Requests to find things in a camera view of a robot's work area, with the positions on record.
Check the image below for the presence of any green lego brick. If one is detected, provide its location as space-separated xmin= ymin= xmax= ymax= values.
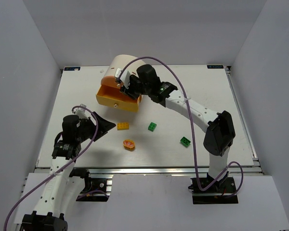
xmin=180 ymin=137 xmax=191 ymax=148
xmin=148 ymin=122 xmax=157 ymax=131

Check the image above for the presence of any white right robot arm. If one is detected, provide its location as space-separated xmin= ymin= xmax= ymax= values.
xmin=115 ymin=64 xmax=236 ymax=180

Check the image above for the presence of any aluminium table front rail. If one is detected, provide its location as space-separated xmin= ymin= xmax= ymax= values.
xmin=34 ymin=162 xmax=263 ymax=176

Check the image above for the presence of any cream drawer cabinet shell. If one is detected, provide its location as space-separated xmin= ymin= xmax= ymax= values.
xmin=104 ymin=54 xmax=145 ymax=77

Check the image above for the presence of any left blue corner label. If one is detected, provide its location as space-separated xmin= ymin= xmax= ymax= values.
xmin=64 ymin=66 xmax=80 ymax=71

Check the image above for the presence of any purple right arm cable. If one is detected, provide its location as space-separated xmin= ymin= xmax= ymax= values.
xmin=118 ymin=56 xmax=244 ymax=198

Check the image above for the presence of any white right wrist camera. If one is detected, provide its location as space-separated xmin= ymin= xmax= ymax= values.
xmin=115 ymin=68 xmax=131 ymax=89

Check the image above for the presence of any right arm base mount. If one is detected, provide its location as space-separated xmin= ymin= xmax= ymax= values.
xmin=188 ymin=171 xmax=238 ymax=205

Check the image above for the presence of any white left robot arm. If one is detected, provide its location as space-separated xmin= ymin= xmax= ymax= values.
xmin=21 ymin=107 xmax=116 ymax=231

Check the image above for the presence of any orange oval lego piece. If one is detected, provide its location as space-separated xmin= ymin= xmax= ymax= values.
xmin=123 ymin=139 xmax=135 ymax=151

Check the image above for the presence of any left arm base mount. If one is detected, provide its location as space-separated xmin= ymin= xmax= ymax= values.
xmin=69 ymin=168 xmax=109 ymax=202

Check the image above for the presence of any yellow drawer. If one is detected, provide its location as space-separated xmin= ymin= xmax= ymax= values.
xmin=96 ymin=85 xmax=142 ymax=112

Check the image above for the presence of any yellow lego brick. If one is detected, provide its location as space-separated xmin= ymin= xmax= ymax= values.
xmin=117 ymin=122 xmax=129 ymax=130

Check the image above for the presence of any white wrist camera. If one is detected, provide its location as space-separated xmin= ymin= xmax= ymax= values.
xmin=115 ymin=68 xmax=131 ymax=89
xmin=72 ymin=104 xmax=88 ymax=119

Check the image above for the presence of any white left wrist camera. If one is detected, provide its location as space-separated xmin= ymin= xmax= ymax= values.
xmin=72 ymin=104 xmax=88 ymax=119

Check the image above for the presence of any right blue corner label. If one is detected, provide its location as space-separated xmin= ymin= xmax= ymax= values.
xmin=207 ymin=64 xmax=224 ymax=69

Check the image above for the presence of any blue corner label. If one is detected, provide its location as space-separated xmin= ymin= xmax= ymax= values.
xmin=207 ymin=64 xmax=224 ymax=69
xmin=64 ymin=66 xmax=80 ymax=71

